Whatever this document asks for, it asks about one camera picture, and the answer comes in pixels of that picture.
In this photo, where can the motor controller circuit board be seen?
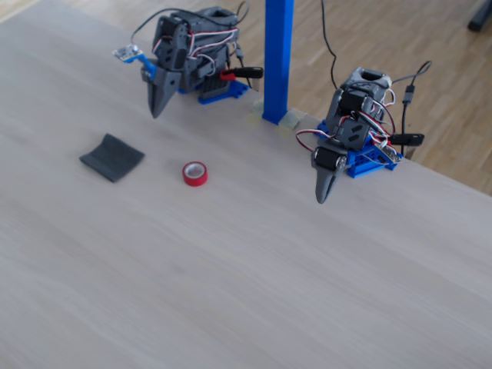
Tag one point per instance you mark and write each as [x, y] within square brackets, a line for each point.
[388, 151]

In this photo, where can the small camera circuit board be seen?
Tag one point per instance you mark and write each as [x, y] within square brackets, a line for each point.
[126, 51]

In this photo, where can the dark grey folded mat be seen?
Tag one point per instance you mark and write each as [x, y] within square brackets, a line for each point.
[111, 157]

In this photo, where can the blue arm base plate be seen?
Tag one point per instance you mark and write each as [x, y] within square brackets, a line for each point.
[234, 92]

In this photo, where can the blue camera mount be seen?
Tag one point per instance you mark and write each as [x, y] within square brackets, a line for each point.
[148, 68]

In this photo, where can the grey robot arm without camera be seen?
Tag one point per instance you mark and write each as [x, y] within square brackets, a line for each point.
[357, 104]

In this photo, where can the grey gripper black servo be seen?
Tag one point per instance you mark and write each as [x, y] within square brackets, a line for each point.
[327, 158]

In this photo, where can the blue vertical post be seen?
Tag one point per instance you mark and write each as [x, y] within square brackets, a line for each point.
[277, 57]

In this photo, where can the red and black table clamp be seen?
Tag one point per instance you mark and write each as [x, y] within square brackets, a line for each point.
[242, 72]

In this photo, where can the translucent tape patch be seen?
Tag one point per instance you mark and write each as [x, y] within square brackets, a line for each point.
[256, 113]
[290, 123]

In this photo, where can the grey robot arm with camera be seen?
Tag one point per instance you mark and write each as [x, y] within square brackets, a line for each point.
[200, 42]

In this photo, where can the red tape roll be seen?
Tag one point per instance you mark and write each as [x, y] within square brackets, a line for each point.
[195, 177]

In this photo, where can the blue base plate with board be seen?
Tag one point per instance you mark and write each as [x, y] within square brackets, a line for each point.
[361, 163]

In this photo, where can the grey gripper with camera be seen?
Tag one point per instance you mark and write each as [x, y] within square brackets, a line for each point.
[164, 84]

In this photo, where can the dark furniture foot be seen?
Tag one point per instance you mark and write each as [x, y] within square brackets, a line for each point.
[480, 17]

